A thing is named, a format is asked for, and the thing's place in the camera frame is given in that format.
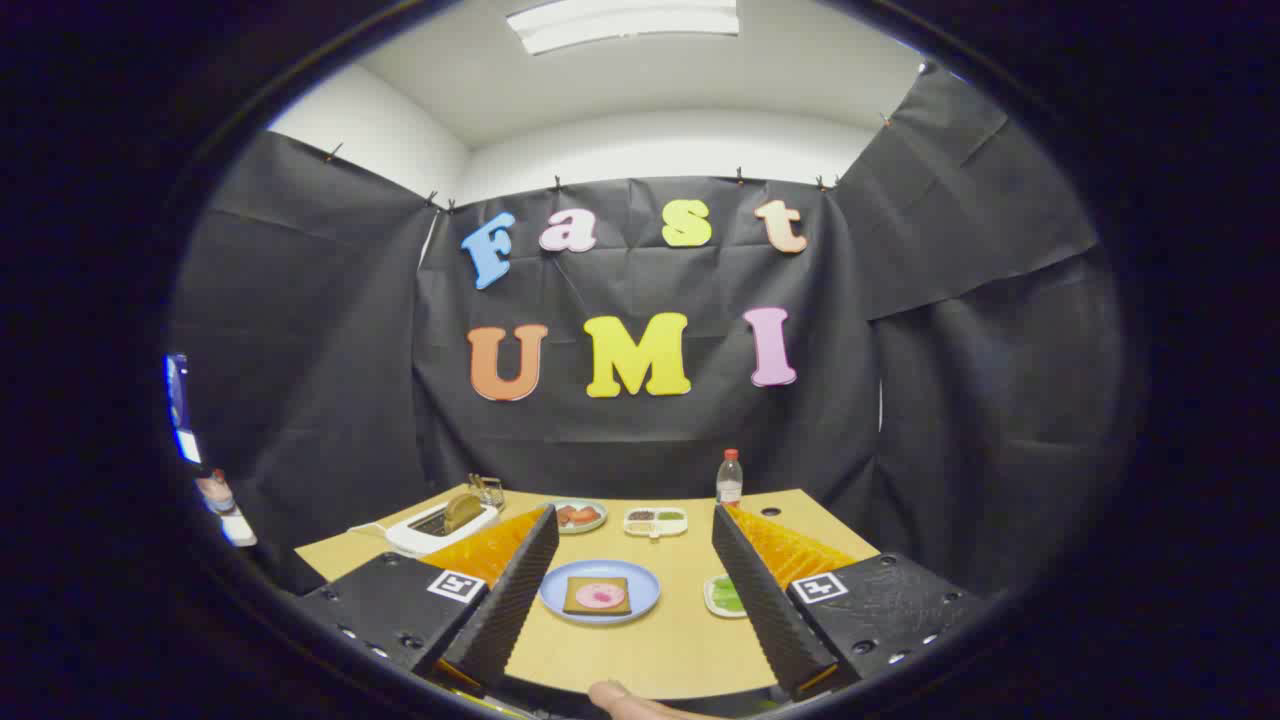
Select pale green plate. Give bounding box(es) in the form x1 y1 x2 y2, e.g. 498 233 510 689
545 499 608 535

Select ceiling light panel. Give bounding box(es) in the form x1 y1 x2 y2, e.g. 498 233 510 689
505 0 741 56

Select small white dish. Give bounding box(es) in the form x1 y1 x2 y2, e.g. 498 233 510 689
704 574 751 619

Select red and white object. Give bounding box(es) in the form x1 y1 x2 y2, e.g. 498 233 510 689
197 470 258 548

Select white divided seasoning tray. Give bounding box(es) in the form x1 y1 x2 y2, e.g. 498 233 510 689
623 507 689 541

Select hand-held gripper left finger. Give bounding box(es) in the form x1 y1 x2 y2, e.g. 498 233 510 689
290 503 561 696

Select white toaster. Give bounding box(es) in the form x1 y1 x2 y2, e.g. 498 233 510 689
385 495 501 558

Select black backdrop cloth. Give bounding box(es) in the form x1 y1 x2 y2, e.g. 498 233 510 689
170 65 1141 601

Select square toasted bread slice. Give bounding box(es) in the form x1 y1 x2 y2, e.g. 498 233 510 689
562 576 633 617

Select blue plate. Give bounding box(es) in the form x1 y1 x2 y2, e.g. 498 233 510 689
539 559 662 626

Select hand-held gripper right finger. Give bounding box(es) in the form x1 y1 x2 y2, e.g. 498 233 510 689
711 503 991 703

